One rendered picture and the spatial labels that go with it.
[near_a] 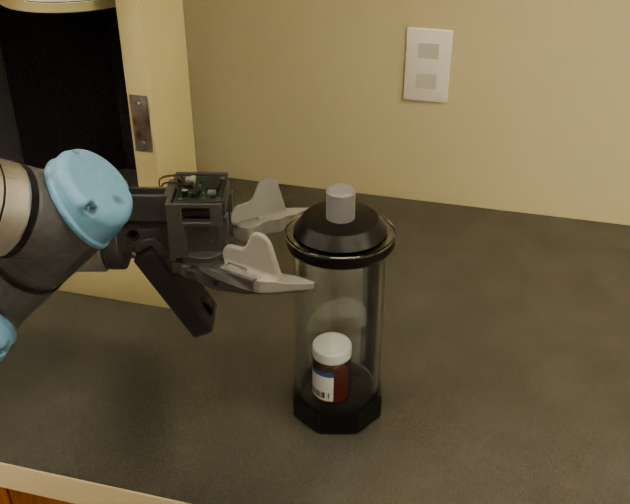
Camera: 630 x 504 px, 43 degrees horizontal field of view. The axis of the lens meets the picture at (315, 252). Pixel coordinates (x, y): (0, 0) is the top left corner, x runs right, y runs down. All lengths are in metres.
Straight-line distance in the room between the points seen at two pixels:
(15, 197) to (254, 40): 0.79
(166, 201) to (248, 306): 0.35
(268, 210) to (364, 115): 0.53
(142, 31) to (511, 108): 0.62
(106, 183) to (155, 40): 0.33
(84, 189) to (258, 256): 0.18
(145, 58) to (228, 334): 0.35
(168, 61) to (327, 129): 0.45
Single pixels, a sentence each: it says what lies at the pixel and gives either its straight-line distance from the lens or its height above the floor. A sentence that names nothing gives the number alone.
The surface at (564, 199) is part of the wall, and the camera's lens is 1.36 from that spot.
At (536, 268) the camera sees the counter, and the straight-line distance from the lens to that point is 1.19.
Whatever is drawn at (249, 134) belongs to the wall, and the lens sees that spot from 1.41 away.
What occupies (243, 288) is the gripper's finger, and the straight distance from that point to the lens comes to 0.75.
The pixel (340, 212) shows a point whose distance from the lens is 0.76.
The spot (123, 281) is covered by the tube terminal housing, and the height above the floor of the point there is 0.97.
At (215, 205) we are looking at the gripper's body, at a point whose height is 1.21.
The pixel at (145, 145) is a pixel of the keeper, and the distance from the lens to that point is 0.97.
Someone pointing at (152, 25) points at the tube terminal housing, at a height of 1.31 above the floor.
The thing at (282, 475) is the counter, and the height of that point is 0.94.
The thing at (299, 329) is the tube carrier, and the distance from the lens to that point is 0.82.
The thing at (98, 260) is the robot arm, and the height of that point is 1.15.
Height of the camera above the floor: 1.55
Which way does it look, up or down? 31 degrees down
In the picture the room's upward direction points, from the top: straight up
